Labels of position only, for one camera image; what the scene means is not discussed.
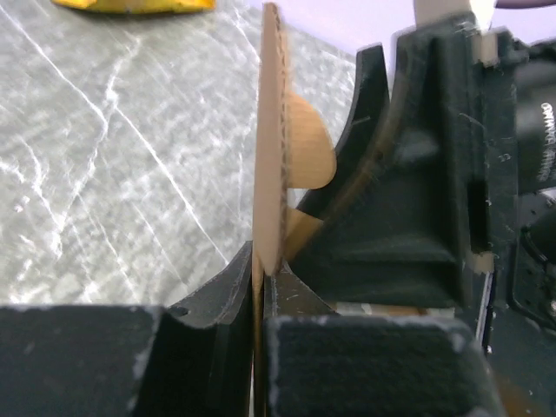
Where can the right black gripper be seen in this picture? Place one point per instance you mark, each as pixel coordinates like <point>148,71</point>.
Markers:
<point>397,231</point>

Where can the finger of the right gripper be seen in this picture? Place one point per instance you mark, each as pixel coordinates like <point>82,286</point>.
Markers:
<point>371,95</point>

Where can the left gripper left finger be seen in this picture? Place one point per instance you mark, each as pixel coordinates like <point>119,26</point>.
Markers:
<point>190,359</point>

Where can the brown cardboard box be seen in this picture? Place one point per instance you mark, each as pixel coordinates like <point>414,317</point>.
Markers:
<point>293,151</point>

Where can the yellow Lays chips bag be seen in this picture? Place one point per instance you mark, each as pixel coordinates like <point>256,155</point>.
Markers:
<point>139,6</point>

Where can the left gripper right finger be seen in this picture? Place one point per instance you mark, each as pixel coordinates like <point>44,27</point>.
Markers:
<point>320,363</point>

